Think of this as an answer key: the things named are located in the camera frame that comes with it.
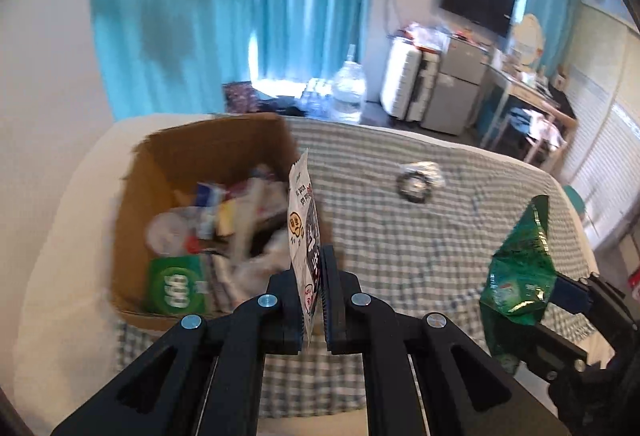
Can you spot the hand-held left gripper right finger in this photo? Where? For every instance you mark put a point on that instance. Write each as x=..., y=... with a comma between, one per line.
x=332, y=311

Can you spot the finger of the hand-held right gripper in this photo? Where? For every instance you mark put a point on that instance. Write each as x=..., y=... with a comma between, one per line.
x=555, y=346
x=570, y=292

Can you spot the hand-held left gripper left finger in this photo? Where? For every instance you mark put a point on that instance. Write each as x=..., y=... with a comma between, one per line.
x=287, y=311

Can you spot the green foil snack bag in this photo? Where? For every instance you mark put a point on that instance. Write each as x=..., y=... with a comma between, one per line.
x=522, y=276

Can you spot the white printed snack packet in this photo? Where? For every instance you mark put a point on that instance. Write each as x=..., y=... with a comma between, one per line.
x=305, y=241

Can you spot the green medicine box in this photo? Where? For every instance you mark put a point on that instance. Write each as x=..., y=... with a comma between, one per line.
x=175, y=286

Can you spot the brown cardboard box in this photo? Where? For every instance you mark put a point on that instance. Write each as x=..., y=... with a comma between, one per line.
x=210, y=141

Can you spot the teal round stool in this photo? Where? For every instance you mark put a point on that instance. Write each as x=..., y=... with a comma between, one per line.
x=575, y=201

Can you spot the pink clothes pile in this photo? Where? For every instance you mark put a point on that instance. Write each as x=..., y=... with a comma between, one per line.
x=537, y=124

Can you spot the black bag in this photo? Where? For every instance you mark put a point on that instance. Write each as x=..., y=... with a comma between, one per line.
x=280, y=104

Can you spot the wooden desk with teal legs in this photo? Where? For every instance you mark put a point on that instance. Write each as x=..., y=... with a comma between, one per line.
x=520, y=89

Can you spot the pack of small water bottles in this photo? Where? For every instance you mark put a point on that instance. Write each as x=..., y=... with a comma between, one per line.
x=316, y=96

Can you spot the patterned dark bag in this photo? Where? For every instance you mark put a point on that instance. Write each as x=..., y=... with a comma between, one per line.
x=240, y=96

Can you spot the large clear water bottle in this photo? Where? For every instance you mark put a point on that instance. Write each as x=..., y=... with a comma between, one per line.
x=347, y=86

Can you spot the grey mini fridge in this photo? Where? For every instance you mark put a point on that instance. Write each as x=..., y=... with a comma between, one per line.
x=457, y=86

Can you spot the white suitcase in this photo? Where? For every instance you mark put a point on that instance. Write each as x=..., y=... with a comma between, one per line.
x=400, y=81

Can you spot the round mirror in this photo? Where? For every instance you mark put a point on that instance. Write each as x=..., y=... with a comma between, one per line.
x=530, y=36

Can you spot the narrow blue curtain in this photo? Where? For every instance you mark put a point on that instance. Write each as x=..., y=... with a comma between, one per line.
x=555, y=6

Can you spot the red white plastic bags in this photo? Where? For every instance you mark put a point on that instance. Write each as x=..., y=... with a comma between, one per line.
x=425, y=34

